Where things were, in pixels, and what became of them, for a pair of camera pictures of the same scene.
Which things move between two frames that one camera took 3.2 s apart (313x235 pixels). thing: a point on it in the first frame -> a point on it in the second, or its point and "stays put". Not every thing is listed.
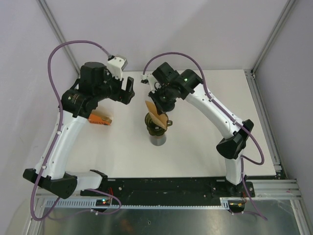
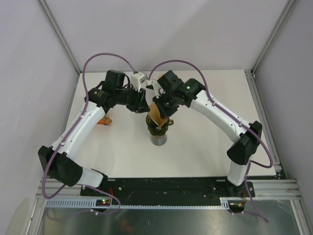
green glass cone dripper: x=154 y=129 stays put
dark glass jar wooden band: x=158 y=140 stays put
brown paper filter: x=161 y=119 stays put
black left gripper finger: x=129 y=93 -> x=144 y=106
